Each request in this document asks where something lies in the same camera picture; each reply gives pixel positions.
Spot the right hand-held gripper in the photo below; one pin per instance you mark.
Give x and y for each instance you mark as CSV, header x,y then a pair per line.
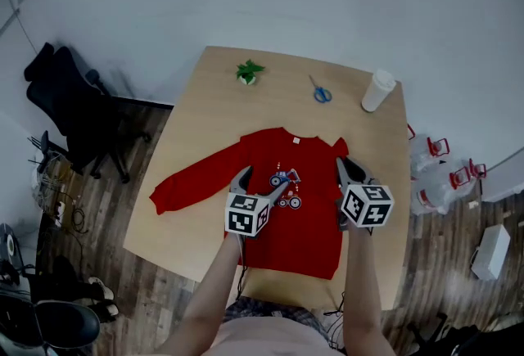
x,y
366,207

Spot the person's left forearm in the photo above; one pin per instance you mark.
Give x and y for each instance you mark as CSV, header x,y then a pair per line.
x,y
209,293

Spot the person's pale shirt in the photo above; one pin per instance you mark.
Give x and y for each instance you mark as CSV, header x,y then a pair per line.
x,y
270,338

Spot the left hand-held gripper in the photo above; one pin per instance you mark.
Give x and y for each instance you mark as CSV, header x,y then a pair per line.
x,y
245,215

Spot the small potted green plant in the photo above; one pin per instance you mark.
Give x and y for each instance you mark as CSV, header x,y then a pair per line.
x,y
249,74

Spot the white tumbler cup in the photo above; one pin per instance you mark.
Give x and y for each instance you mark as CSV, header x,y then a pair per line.
x,y
378,90

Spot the person's plaid shorts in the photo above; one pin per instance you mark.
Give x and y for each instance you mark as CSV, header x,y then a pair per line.
x,y
254,307

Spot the person's right forearm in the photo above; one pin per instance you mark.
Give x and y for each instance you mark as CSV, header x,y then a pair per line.
x,y
364,293

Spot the white cardboard box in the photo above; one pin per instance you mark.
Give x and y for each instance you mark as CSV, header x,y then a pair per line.
x,y
491,252

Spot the black office chair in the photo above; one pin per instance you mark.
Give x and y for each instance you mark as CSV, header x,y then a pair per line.
x,y
69,100

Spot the black antenna router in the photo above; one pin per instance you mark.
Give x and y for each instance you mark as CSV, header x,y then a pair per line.
x,y
43,145

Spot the grey plastic chair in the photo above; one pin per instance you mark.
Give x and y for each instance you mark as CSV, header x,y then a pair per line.
x,y
69,323

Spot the red t-shirt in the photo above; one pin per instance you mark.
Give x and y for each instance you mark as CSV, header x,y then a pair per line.
x,y
294,240

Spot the black bag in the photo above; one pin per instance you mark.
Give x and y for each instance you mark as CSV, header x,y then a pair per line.
x,y
458,338

